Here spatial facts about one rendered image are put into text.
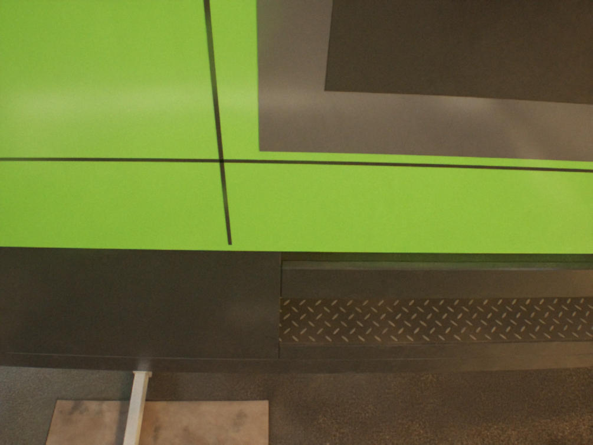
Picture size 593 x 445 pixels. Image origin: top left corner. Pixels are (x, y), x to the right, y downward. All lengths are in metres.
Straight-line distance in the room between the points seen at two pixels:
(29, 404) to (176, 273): 1.43
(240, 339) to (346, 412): 0.93
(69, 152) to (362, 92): 0.37
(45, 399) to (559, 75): 2.08
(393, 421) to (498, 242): 1.29
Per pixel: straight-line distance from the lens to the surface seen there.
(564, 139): 0.69
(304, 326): 1.17
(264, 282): 0.93
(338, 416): 1.98
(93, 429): 2.10
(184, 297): 0.99
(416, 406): 2.04
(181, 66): 0.54
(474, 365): 1.39
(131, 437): 1.98
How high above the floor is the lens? 1.88
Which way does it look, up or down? 50 degrees down
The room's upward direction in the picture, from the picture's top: straight up
